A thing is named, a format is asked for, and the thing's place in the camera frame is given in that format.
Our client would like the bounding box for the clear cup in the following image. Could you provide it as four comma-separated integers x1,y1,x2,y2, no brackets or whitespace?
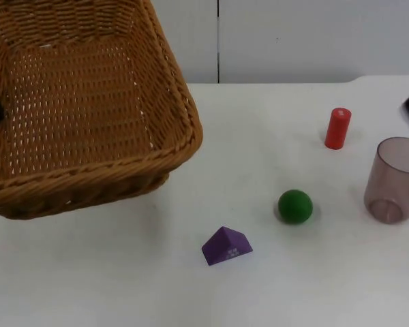
363,136,409,225

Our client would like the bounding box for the green ball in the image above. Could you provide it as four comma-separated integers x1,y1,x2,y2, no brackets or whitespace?
277,189,314,225

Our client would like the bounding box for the brown wicker basket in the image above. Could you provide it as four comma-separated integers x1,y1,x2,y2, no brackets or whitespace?
0,0,204,221

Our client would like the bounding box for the red cylinder block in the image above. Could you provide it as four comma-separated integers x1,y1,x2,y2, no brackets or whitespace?
324,107,352,151

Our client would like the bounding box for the purple triangular block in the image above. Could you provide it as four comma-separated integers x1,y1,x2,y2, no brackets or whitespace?
201,225,254,266

